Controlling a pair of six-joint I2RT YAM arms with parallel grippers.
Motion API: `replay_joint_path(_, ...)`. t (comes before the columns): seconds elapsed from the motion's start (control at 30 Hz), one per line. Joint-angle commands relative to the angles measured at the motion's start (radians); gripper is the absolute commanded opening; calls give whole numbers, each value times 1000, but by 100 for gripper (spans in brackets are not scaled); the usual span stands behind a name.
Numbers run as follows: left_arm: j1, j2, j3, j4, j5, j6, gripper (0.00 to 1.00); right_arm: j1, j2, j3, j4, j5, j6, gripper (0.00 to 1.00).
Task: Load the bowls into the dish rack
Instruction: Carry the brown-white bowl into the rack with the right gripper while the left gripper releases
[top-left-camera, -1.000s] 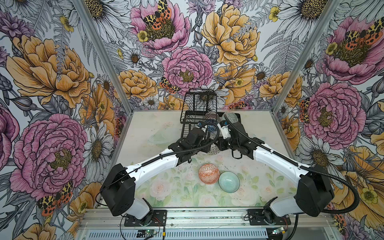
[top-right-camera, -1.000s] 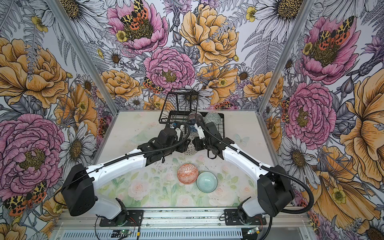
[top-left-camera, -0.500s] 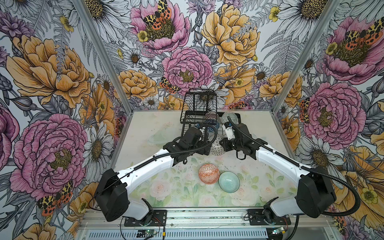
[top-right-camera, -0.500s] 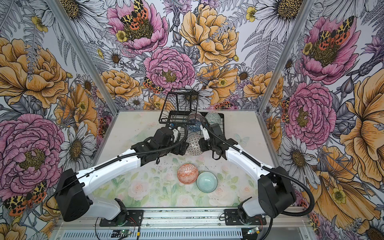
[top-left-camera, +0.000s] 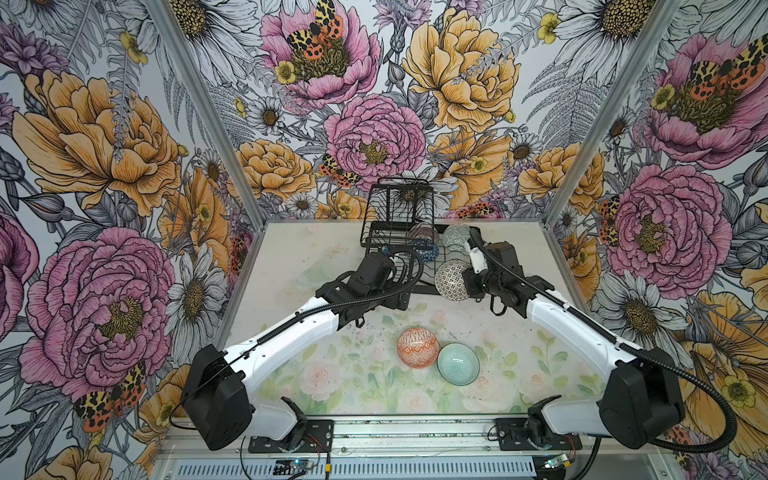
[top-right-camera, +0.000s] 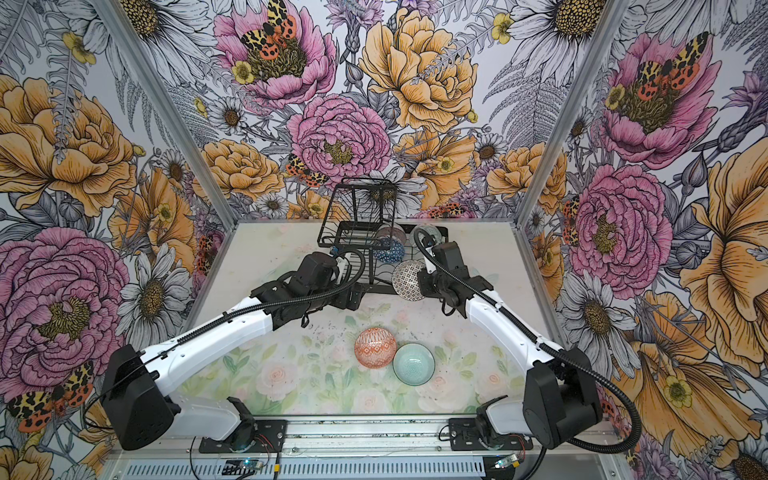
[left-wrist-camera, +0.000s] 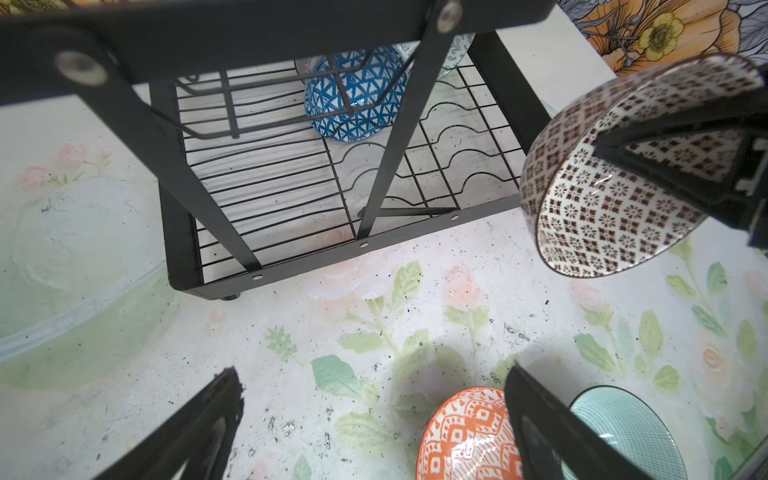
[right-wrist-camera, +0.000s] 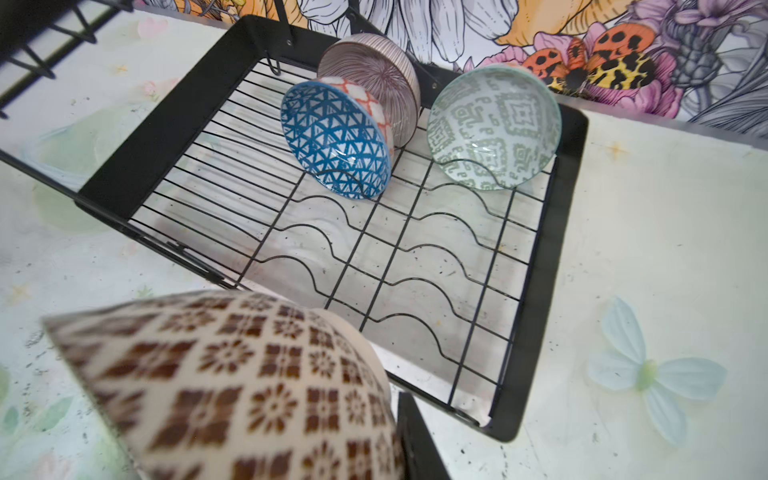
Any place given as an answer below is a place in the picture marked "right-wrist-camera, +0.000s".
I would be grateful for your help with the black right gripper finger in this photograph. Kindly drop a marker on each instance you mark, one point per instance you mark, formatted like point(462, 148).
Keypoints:
point(421, 457)

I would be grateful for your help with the brown lattice pattern bowl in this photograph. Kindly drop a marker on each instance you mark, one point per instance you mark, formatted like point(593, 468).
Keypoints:
point(234, 385)

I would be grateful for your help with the blue triangle pattern bowl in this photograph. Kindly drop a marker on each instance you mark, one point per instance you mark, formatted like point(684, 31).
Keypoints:
point(339, 133)

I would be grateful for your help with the green patterned bowl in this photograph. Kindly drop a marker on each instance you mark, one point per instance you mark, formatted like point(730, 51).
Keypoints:
point(493, 128)

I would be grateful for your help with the purple striped bowl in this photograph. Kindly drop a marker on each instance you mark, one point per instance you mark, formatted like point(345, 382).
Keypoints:
point(381, 67)

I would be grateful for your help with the black wire dish rack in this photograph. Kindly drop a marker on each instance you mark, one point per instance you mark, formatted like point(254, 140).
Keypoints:
point(454, 284)

